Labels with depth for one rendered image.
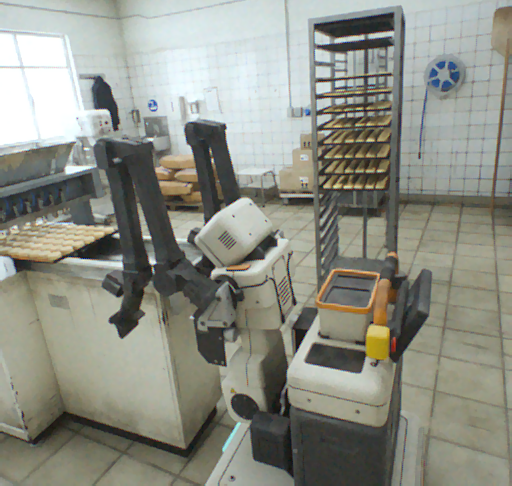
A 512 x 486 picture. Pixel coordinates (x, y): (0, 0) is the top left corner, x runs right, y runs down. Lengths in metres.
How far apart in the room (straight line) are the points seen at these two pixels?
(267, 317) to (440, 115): 4.29
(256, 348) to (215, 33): 5.26
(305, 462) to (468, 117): 4.50
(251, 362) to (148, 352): 0.52
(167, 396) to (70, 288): 0.59
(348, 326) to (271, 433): 0.42
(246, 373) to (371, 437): 0.44
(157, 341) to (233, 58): 4.85
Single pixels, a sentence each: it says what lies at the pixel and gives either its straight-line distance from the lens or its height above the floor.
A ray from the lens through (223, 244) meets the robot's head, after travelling 1.19.
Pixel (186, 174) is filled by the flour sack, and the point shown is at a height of 0.51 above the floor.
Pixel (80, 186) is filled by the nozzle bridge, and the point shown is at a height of 1.09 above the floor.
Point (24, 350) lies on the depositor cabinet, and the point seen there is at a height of 0.50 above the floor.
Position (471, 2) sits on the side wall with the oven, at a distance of 5.29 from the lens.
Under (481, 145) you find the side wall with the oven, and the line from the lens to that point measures 5.31.
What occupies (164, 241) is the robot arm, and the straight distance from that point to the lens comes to 1.13.
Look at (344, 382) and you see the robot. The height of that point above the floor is 0.80.
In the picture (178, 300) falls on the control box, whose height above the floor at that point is 0.76.
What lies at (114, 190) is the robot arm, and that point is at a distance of 1.18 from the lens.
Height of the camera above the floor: 1.49
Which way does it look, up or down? 19 degrees down
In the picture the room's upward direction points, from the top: 5 degrees counter-clockwise
